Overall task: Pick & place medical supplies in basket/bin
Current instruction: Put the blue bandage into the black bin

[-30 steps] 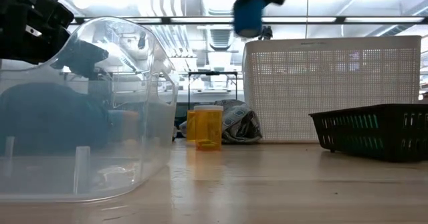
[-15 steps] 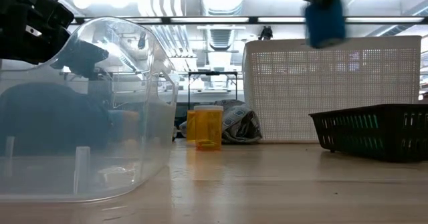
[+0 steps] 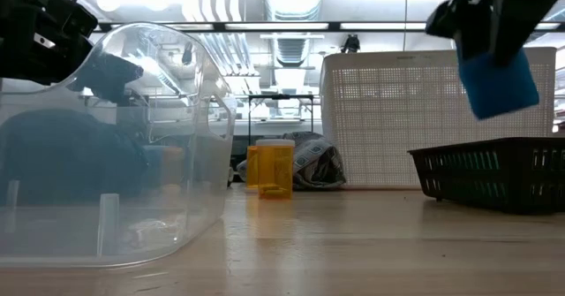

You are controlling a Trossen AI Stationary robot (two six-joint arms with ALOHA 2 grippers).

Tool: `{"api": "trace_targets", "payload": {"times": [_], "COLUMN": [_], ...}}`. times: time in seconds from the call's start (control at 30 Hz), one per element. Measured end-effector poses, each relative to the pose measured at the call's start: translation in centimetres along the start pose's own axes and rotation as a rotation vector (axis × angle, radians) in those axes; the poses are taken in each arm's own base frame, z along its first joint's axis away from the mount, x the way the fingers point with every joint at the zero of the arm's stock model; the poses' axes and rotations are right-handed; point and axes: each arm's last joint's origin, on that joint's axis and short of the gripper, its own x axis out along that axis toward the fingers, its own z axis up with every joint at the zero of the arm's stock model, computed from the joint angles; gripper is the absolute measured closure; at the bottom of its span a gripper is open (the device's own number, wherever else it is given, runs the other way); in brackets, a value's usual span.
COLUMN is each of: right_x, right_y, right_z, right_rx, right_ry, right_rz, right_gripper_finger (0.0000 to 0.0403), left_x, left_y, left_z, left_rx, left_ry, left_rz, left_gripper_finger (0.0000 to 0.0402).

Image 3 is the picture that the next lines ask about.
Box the black ceiling beam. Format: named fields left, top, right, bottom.
left=96, top=20, right=565, bottom=33

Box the white bottle cap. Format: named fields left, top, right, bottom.
left=255, top=138, right=296, bottom=201

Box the white perforated plastic basket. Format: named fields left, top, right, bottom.
left=319, top=46, right=558, bottom=189

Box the small black slotted basket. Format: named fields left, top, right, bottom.
left=407, top=136, right=565, bottom=214

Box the black folding table frame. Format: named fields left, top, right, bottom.
left=247, top=93, right=315, bottom=147

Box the silver round ceiling duct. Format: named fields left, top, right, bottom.
left=263, top=0, right=326, bottom=22

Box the grey ceiling vent unit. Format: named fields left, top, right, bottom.
left=273, top=37, right=310, bottom=67

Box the grey patterned cloth gown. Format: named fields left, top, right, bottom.
left=236, top=131, right=348, bottom=191

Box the black hanging ceiling device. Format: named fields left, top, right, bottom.
left=340, top=34, right=362, bottom=54

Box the bright green bandage roll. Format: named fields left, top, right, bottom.
left=434, top=150, right=504, bottom=199

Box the dark blue folded garment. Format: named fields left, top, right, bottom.
left=0, top=108, right=150, bottom=205

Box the clear plastic bin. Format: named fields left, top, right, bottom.
left=0, top=21, right=238, bottom=269

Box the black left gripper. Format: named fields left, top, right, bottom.
left=17, top=0, right=145, bottom=105

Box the blue bandage roll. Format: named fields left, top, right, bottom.
left=456, top=46, right=541, bottom=121

